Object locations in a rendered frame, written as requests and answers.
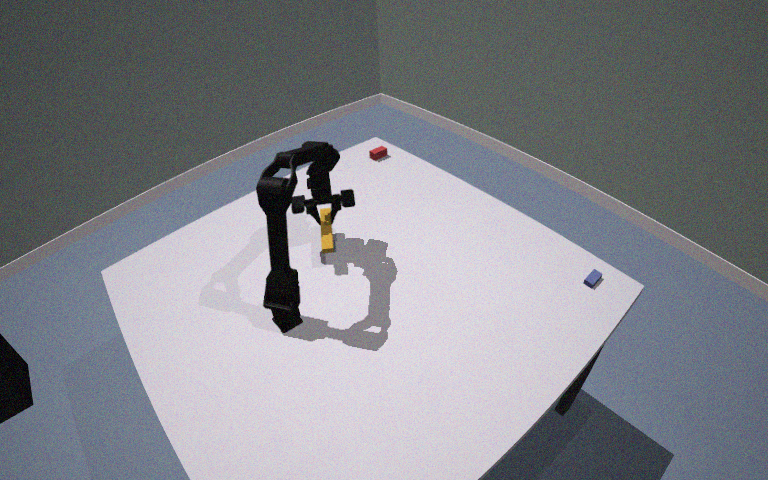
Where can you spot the yellow bar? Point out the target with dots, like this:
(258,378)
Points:
(326,230)

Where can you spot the small blue block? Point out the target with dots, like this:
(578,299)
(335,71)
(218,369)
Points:
(593,278)

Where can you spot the red rectangular block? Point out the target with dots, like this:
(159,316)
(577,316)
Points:
(378,153)

